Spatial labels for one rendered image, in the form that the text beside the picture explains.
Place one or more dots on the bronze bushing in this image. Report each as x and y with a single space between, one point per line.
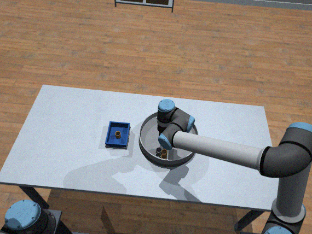
117 134
165 154

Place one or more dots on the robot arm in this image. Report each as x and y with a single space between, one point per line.
22 216
219 148

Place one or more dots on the grey turntable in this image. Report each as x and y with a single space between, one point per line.
147 141

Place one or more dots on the blue crate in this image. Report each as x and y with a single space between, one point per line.
111 139

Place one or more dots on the steel bushing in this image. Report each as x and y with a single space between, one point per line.
158 153

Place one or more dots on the white table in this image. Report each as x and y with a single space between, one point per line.
73 146

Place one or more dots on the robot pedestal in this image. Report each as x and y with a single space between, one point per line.
54 224

